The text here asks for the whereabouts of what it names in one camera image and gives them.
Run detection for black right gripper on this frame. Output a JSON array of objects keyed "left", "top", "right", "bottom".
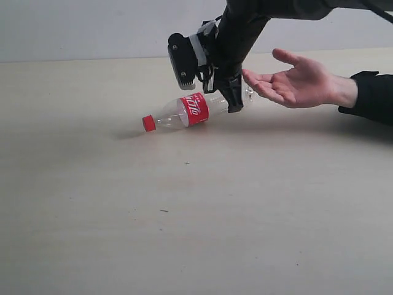
[{"left": 213, "top": 12, "right": 270, "bottom": 113}]

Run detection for clear cola bottle red label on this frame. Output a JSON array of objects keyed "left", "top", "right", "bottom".
[{"left": 141, "top": 79, "right": 256, "bottom": 133}]

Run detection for person's open hand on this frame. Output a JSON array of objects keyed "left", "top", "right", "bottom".
[{"left": 243, "top": 49, "right": 358, "bottom": 109}]

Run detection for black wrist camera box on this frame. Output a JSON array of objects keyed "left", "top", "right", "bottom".
[{"left": 168, "top": 18, "right": 219, "bottom": 93}]

